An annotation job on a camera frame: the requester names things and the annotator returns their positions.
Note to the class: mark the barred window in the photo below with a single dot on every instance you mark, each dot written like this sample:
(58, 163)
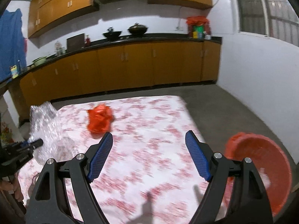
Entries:
(270, 18)

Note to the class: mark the crumpled orange bag on table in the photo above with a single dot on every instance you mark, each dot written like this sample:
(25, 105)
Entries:
(100, 119)

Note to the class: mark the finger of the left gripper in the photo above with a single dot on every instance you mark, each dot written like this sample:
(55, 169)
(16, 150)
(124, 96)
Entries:
(32, 144)

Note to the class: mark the red bag on counter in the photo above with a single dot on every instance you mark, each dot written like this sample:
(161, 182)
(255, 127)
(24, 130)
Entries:
(198, 21)

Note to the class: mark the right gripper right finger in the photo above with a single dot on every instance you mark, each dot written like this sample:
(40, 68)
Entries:
(235, 192)

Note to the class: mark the black countertop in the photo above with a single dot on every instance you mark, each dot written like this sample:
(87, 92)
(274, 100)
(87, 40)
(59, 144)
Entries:
(123, 40)

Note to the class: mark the black wok left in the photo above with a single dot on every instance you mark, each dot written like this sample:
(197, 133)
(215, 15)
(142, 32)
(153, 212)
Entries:
(111, 34)

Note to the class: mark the person's left hand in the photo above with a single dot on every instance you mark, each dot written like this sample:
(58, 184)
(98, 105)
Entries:
(14, 185)

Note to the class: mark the orange lower kitchen cabinets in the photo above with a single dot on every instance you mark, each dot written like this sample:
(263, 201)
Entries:
(134, 65)

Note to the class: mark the black wok right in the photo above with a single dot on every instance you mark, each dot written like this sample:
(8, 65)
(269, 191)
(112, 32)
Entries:
(137, 30)

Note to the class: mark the green box on counter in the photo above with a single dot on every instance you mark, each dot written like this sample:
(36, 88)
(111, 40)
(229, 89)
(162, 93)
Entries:
(198, 32)

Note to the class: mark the blue hanging cloth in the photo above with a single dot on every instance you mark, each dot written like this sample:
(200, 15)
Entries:
(12, 43)

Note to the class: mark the red trash basket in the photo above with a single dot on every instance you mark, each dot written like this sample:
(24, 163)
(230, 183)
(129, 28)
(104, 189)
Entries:
(271, 162)

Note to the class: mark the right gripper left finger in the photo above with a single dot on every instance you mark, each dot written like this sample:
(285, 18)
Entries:
(62, 193)

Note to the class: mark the black wok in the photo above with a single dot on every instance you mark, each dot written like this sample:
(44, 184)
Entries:
(137, 30)
(111, 34)

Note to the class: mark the clear bubble wrap sheet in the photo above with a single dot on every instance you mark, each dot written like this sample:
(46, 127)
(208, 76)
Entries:
(46, 124)

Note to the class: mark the orange upper cabinets left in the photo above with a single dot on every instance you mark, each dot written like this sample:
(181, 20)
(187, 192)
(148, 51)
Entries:
(45, 15)

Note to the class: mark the floral pink tablecloth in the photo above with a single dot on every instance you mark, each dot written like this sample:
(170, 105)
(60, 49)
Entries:
(149, 176)

